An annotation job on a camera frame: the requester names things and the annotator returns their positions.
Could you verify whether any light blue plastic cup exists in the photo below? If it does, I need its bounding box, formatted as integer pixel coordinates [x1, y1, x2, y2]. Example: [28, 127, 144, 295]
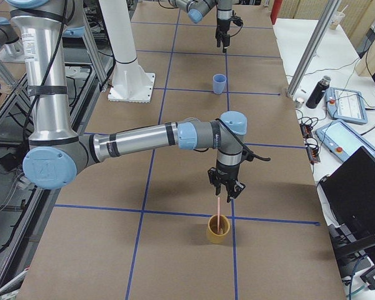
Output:
[212, 74, 227, 94]

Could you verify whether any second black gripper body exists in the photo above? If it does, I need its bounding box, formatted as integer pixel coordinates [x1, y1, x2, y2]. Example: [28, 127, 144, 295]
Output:
[207, 161, 239, 187]

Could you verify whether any clear drink cup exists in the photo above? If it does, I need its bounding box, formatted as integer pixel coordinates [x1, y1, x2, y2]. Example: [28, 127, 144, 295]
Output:
[329, 11, 345, 30]

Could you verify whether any blue framed tablet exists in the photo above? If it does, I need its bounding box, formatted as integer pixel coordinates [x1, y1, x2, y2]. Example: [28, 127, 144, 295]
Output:
[324, 87, 368, 124]

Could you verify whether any aluminium frame rack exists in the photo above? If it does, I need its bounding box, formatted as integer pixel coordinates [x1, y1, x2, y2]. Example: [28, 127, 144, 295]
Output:
[0, 1, 110, 287]

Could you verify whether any black water bottle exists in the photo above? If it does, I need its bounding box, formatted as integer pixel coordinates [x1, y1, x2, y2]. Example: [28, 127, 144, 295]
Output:
[306, 76, 331, 109]

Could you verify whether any pink chopstick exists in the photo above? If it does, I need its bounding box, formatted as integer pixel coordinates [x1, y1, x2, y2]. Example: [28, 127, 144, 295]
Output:
[217, 196, 221, 235]

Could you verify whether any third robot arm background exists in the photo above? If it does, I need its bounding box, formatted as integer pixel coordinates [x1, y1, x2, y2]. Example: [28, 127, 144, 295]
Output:
[0, 17, 23, 58]

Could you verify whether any black monitor stand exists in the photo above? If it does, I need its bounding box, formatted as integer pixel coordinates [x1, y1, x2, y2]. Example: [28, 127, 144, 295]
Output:
[327, 224, 375, 266]

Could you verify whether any red black circuit board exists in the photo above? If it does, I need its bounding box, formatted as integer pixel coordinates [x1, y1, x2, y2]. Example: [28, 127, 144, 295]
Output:
[299, 123, 321, 165]

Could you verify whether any black laptop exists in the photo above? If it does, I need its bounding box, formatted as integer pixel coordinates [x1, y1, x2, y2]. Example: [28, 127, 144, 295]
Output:
[321, 146, 375, 238]

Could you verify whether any yellow cup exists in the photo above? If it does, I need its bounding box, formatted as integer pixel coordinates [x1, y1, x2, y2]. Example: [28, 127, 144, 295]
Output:
[206, 215, 231, 244]

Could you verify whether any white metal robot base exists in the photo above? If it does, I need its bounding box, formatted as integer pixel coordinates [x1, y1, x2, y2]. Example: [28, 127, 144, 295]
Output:
[99, 0, 156, 103]

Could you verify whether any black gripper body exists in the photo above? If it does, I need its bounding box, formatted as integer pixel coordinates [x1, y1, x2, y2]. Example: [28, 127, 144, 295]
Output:
[216, 18, 236, 38]

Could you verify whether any aluminium post right side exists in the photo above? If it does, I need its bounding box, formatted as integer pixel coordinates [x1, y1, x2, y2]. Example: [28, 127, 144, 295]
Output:
[286, 0, 341, 98]

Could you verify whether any small metal cylinder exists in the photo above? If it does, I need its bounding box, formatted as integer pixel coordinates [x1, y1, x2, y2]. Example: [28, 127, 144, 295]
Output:
[294, 97, 305, 109]

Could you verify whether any blue teach pendant tablet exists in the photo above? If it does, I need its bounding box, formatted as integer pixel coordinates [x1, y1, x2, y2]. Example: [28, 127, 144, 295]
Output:
[316, 119, 375, 162]

